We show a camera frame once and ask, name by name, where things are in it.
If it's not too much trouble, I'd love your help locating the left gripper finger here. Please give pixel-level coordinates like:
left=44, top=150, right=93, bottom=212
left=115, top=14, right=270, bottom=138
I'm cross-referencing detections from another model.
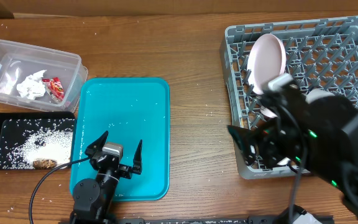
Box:
left=87, top=131, right=108, bottom=152
left=132, top=140, right=142, bottom=175

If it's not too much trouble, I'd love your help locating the red snack wrapper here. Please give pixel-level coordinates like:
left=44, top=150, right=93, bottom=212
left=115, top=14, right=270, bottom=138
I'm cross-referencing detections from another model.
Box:
left=42, top=77, right=65, bottom=103

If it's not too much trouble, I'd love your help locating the white round plate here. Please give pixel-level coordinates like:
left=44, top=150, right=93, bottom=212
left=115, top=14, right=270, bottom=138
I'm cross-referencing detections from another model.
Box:
left=247, top=34, right=287, bottom=95

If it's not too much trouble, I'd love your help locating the white napkin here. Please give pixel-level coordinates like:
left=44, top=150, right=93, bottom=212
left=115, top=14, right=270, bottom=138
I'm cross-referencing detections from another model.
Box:
left=16, top=70, right=46, bottom=100

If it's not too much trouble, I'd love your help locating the pink bowl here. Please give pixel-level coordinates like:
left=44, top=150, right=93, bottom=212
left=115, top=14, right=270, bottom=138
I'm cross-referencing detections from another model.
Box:
left=305, top=89, right=334, bottom=104

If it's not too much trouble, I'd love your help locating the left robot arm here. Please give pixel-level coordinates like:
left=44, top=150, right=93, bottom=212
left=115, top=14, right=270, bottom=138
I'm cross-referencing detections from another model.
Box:
left=70, top=131, right=142, bottom=224

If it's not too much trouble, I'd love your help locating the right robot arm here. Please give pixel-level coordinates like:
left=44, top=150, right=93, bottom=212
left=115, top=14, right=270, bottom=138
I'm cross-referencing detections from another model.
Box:
left=227, top=90, right=358, bottom=219

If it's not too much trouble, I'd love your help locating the grey dishwasher rack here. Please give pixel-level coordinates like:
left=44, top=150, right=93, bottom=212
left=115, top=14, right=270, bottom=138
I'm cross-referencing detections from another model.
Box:
left=219, top=15, right=358, bottom=180

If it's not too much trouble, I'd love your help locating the grey bowl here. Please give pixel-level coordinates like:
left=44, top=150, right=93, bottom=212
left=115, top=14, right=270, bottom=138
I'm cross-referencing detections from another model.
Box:
left=260, top=106, right=277, bottom=118

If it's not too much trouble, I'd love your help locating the teal serving tray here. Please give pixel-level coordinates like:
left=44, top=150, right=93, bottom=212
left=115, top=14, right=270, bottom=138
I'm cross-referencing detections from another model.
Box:
left=71, top=78, right=170, bottom=202

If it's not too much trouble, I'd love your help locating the clear plastic storage bin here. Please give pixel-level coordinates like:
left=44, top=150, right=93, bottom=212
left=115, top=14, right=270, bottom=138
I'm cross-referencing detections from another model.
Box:
left=0, top=39, right=88, bottom=112

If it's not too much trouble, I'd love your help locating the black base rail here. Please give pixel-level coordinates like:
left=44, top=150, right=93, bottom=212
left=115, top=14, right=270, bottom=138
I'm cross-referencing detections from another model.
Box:
left=57, top=214, right=335, bottom=224

